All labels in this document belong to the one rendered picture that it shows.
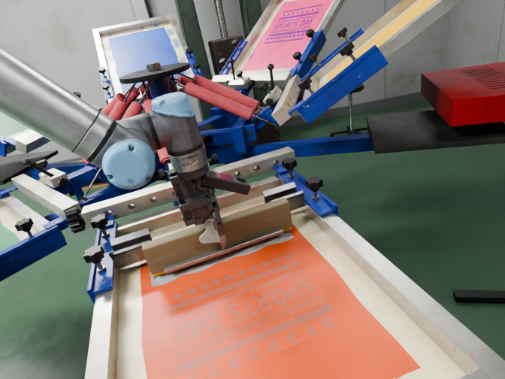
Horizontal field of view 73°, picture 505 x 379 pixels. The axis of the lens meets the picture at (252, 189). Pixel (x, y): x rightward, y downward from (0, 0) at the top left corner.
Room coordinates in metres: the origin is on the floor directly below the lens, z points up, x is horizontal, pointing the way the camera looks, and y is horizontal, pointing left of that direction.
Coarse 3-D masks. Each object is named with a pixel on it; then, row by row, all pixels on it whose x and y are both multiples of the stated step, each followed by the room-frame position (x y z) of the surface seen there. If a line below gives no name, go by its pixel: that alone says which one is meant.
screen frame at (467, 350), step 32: (224, 192) 0.96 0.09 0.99; (256, 192) 0.96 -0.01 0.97; (128, 224) 0.88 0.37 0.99; (160, 224) 0.89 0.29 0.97; (320, 224) 0.72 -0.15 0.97; (352, 256) 0.58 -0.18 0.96; (384, 256) 0.53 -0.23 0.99; (384, 288) 0.48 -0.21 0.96; (416, 288) 0.44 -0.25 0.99; (96, 320) 0.52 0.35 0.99; (416, 320) 0.40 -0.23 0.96; (448, 320) 0.36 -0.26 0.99; (96, 352) 0.44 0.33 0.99; (448, 352) 0.33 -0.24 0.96; (480, 352) 0.30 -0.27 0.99
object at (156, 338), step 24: (144, 264) 0.72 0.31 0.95; (216, 264) 0.66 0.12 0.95; (144, 288) 0.63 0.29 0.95; (168, 288) 0.61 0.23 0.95; (144, 312) 0.55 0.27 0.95; (144, 336) 0.49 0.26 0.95; (168, 336) 0.48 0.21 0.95; (144, 360) 0.43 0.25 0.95; (168, 360) 0.42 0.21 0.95; (264, 360) 0.39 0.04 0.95
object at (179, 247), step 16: (256, 208) 0.72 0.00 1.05; (272, 208) 0.71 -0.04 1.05; (288, 208) 0.72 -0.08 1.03; (224, 224) 0.68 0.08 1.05; (240, 224) 0.69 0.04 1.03; (256, 224) 0.70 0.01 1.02; (272, 224) 0.71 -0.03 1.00; (288, 224) 0.72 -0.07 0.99; (160, 240) 0.66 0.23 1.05; (176, 240) 0.66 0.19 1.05; (192, 240) 0.66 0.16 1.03; (240, 240) 0.69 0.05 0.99; (144, 256) 0.64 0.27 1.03; (160, 256) 0.65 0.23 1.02; (176, 256) 0.65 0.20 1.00; (192, 256) 0.66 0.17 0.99
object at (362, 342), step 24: (288, 240) 0.70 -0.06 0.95; (240, 264) 0.65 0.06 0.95; (312, 264) 0.60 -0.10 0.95; (336, 288) 0.51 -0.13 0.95; (360, 312) 0.44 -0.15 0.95; (336, 336) 0.40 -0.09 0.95; (360, 336) 0.39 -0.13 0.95; (384, 336) 0.39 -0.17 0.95; (288, 360) 0.38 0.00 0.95; (312, 360) 0.37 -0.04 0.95; (336, 360) 0.36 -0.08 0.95; (360, 360) 0.35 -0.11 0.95; (384, 360) 0.34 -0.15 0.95; (408, 360) 0.34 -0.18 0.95
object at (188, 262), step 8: (272, 232) 0.70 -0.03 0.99; (280, 232) 0.70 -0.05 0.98; (248, 240) 0.69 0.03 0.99; (256, 240) 0.69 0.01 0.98; (232, 248) 0.67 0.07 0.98; (200, 256) 0.66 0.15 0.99; (208, 256) 0.66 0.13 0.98; (176, 264) 0.65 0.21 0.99; (184, 264) 0.65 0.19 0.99; (192, 264) 0.65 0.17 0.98; (168, 272) 0.64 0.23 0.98
